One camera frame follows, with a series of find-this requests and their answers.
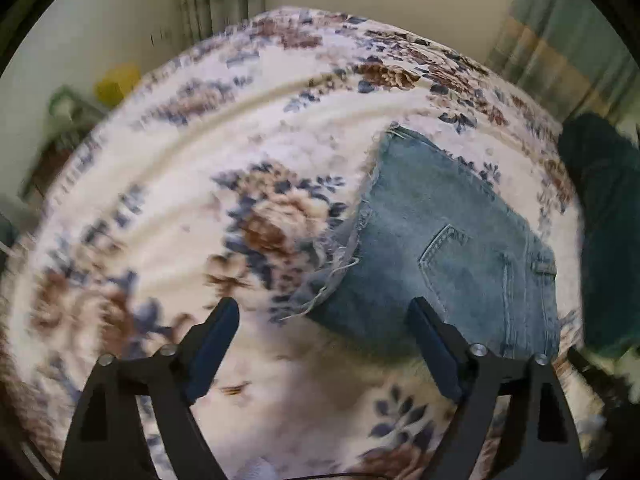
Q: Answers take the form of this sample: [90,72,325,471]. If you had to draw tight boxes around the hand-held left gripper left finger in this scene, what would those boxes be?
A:
[59,296,241,480]

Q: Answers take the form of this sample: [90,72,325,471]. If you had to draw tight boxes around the dark green cloth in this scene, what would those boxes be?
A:
[556,112,640,357]

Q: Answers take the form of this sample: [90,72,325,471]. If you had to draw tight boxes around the dark wooden side table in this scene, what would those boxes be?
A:
[19,127,88,203]

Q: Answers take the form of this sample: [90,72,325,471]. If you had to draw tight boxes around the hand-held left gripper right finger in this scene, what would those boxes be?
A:
[407,296,587,480]

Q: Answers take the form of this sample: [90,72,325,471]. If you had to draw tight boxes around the yellow box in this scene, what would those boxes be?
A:
[95,63,142,109]

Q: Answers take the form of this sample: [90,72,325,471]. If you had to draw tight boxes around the floral printed bed blanket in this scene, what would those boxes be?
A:
[0,6,608,480]

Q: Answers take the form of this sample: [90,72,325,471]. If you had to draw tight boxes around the green and white container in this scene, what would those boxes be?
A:
[47,85,103,128]

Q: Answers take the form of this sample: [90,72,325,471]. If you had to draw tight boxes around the blue denim pants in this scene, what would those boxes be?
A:
[277,124,562,362]

